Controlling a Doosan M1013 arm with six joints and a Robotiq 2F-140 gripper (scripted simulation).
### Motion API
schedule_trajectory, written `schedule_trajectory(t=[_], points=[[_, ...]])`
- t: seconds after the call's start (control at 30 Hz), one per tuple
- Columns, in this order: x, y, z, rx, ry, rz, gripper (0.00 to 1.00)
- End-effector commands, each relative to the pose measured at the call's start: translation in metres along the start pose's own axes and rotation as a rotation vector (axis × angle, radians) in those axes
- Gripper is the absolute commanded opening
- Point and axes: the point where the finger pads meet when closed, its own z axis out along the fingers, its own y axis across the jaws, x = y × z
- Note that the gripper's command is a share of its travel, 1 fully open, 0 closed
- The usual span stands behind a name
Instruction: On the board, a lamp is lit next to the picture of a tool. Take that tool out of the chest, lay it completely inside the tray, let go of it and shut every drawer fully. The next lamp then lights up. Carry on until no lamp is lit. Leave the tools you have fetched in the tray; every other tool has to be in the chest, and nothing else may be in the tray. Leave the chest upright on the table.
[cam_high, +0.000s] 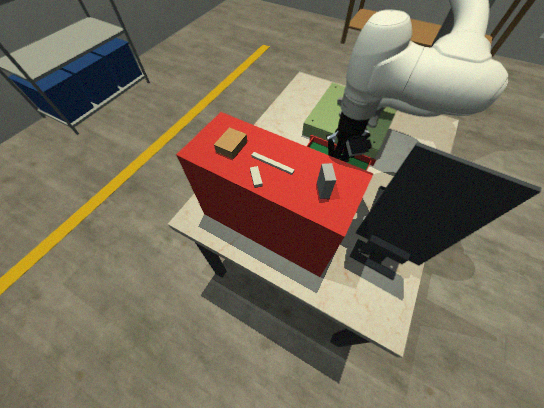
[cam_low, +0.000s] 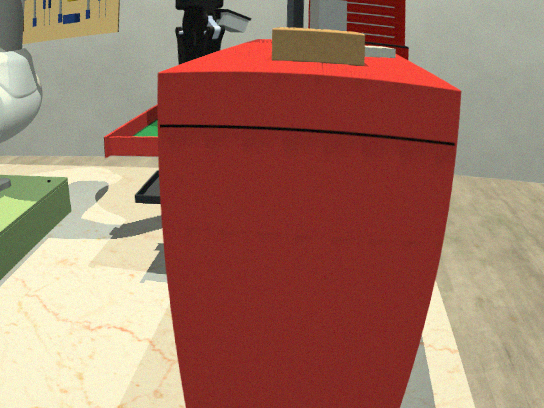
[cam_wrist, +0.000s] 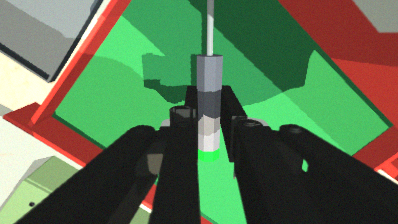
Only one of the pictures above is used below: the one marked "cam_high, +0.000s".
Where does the red tool chest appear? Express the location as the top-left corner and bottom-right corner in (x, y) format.
(176, 112), (376, 277)

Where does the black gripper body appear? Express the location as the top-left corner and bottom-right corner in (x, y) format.
(335, 112), (370, 143)

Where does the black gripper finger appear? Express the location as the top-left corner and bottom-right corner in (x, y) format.
(340, 129), (371, 162)
(326, 131), (348, 160)

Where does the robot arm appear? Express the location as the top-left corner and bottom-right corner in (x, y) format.
(337, 0), (508, 128)

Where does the tan rectangular block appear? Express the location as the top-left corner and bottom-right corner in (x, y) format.
(214, 127), (247, 159)

